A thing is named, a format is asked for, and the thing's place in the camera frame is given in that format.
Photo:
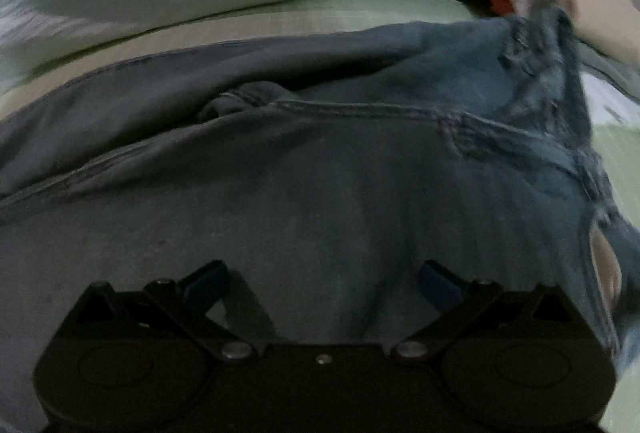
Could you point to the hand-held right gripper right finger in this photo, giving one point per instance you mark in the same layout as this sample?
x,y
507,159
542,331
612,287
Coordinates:
x,y
440,285

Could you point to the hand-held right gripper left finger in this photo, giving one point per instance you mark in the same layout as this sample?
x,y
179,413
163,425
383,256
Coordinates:
x,y
204,285

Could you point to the blue denim jeans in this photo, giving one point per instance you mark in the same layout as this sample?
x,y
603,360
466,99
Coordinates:
x,y
320,173

